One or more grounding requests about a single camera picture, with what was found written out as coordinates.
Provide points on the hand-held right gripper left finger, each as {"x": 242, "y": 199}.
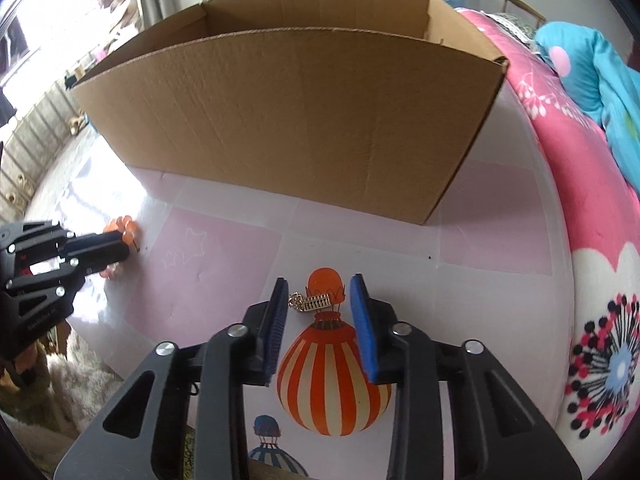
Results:
{"x": 277, "y": 330}

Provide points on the metal window railing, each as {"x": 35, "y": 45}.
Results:
{"x": 35, "y": 135}

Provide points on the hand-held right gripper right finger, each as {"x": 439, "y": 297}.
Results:
{"x": 364, "y": 330}

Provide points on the brown cardboard box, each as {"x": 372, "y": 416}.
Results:
{"x": 300, "y": 125}

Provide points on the white fluffy fleece cloth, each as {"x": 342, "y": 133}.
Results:
{"x": 75, "y": 385}

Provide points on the light blue quilt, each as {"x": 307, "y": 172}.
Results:
{"x": 600, "y": 75}

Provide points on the wooden chair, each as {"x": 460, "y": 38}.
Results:
{"x": 522, "y": 2}

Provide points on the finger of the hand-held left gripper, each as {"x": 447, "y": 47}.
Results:
{"x": 100, "y": 240}
{"x": 100, "y": 256}

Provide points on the beige sandal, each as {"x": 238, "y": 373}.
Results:
{"x": 76, "y": 126}

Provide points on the small metal abacus charm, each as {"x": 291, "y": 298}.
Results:
{"x": 320, "y": 304}

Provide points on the pink floral bed sheet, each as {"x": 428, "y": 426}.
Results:
{"x": 590, "y": 210}

